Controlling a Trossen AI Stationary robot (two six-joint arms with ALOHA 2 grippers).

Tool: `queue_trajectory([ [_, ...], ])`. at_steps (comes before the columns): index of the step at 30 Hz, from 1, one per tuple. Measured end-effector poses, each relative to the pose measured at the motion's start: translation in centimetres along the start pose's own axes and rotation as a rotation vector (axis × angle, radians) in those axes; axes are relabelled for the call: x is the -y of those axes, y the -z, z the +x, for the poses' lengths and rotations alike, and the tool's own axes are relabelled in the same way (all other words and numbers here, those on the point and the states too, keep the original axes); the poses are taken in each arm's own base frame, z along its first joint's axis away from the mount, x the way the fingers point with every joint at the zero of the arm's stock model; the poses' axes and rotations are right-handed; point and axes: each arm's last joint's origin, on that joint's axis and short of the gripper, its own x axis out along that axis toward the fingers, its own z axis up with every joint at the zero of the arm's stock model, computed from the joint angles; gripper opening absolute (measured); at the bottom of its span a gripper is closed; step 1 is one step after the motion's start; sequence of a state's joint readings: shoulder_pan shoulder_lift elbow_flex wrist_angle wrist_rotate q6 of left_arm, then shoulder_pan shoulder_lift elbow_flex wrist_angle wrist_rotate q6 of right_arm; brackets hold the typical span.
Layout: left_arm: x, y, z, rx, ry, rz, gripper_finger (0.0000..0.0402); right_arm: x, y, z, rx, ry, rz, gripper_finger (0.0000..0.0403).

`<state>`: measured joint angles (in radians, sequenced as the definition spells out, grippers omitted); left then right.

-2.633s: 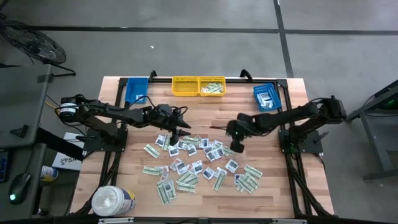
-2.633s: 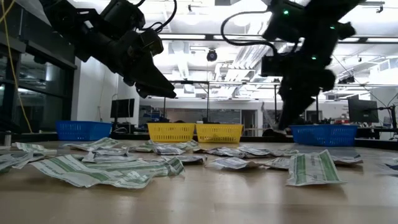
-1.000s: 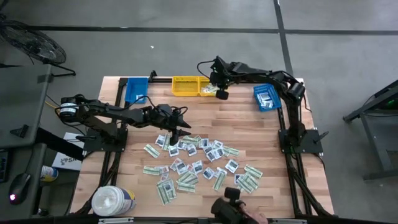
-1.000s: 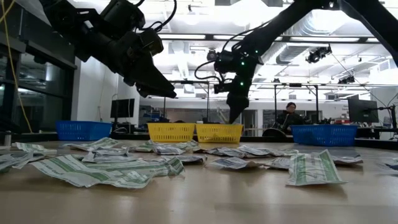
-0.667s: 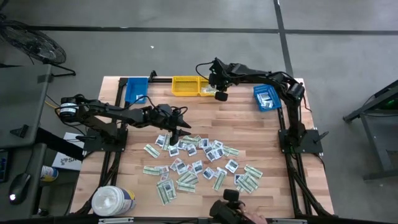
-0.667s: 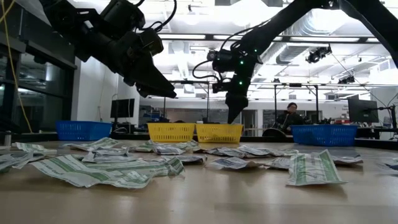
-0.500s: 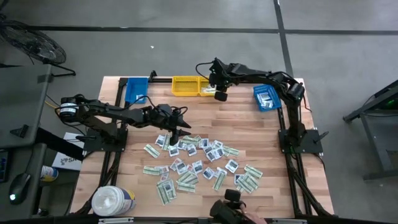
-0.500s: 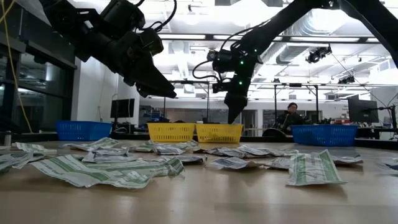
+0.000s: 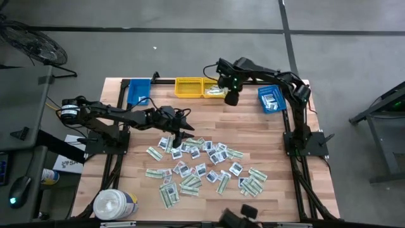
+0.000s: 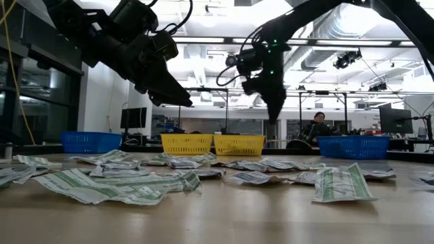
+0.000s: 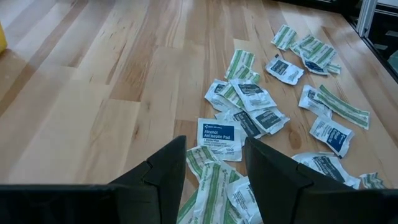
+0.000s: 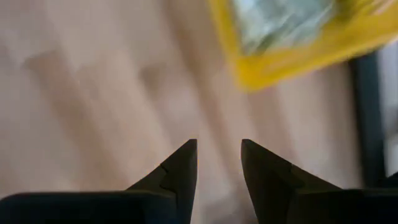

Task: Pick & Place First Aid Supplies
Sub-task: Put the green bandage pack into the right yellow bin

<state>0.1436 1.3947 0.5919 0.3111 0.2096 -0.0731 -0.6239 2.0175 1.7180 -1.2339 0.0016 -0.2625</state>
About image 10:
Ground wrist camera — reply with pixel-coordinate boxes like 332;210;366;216
152;30;180;62
235;47;267;77

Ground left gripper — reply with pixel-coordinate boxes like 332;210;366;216
94;32;193;107

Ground yellow hanging cable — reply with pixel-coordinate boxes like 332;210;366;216
0;0;37;146

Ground person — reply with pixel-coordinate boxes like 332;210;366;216
300;110;335;143

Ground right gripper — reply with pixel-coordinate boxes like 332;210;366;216
241;43;291;125

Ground black computer monitor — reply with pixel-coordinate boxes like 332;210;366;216
378;103;414;135
120;107;149;129

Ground yellow plastic basket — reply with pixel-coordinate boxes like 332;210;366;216
160;133;214;156
213;134;266;157

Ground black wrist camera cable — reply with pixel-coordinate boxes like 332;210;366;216
216;63;245;87
149;0;194;37

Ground white ring ceiling lamp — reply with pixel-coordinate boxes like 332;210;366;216
199;9;219;28

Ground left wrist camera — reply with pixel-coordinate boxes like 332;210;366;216
152;30;180;62

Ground black office chair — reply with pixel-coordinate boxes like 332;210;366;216
285;138;313;150

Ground blue plastic basket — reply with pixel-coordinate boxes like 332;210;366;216
60;131;123;154
315;135;391;160

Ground black metal stand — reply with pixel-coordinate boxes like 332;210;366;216
297;89;349;136
178;87;230;135

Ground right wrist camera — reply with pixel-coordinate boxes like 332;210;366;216
235;47;267;77

